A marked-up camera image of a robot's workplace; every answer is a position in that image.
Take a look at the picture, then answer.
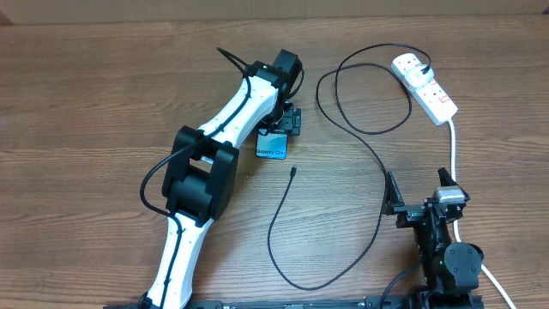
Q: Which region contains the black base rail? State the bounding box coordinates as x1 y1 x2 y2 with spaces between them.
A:
102 294 486 309

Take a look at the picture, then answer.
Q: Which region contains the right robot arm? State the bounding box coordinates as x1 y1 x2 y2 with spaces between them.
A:
379 167 484 308

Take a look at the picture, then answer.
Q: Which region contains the white power strip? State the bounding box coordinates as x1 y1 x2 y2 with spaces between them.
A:
391 53 458 125

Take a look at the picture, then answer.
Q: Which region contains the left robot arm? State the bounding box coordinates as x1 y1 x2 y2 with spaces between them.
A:
136 50 305 309

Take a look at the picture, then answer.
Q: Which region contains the white power strip cord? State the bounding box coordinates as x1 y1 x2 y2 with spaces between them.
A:
447 118 517 309

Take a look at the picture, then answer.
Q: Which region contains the black USB charging cable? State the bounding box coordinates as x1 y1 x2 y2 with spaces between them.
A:
267 42 432 292

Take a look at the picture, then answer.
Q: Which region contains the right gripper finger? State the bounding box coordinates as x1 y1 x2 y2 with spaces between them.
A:
383 171 405 215
437 167 457 187

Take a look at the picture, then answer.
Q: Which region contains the white USB charger plug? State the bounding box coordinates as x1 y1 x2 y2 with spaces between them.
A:
404 66 434 88

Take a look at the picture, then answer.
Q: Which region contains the blue Samsung Galaxy smartphone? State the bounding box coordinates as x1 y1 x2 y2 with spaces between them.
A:
256 130 288 160

